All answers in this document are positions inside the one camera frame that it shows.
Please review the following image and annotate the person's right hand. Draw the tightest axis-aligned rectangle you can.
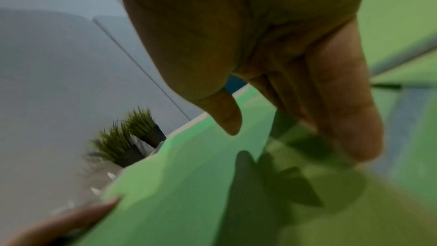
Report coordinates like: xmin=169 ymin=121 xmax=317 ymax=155
xmin=110 ymin=0 xmax=388 ymax=164

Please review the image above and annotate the person's left hand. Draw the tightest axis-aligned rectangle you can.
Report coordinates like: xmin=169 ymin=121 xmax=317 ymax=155
xmin=0 ymin=195 xmax=122 ymax=246

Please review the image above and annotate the stack of green folders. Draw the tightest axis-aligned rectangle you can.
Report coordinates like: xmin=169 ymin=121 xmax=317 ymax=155
xmin=73 ymin=84 xmax=376 ymax=246

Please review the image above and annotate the blue fabric sofa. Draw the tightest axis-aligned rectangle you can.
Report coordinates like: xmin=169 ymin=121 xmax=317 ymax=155
xmin=223 ymin=74 xmax=249 ymax=95

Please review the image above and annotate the green potted plant black pot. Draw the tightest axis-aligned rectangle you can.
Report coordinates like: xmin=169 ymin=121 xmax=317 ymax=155
xmin=88 ymin=122 xmax=146 ymax=169
xmin=124 ymin=107 xmax=168 ymax=149

